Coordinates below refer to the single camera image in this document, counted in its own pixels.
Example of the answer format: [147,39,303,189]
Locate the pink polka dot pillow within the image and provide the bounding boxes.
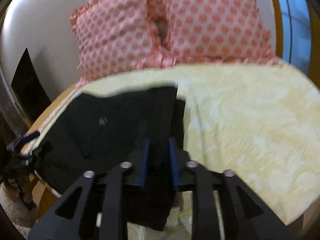
[147,0,279,67]
[71,0,162,87]

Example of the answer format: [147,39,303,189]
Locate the blue glass window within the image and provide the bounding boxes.
[278,0,312,75]

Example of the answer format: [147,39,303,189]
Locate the cream patterned bed cover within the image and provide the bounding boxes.
[36,64,319,237]

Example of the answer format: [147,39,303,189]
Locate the pink polka dot pillow rear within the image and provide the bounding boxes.
[71,0,162,87]

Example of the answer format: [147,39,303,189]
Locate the pink polka dot pillow front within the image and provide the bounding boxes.
[147,0,279,67]

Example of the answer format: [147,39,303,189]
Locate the black pants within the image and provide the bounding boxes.
[35,86,185,231]

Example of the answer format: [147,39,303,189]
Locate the black television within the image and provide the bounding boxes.
[11,48,51,122]

